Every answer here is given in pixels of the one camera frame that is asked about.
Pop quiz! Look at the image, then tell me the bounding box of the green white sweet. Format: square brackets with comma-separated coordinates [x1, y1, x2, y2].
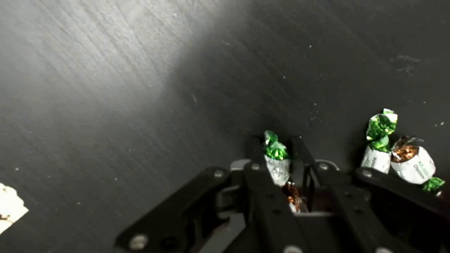
[389, 135, 446, 194]
[261, 129, 310, 215]
[359, 107, 399, 176]

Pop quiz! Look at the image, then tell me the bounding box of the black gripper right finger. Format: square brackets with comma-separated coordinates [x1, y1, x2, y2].
[286, 136, 450, 253]

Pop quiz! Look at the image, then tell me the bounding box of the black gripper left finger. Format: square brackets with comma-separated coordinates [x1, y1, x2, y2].
[113, 135, 307, 253]

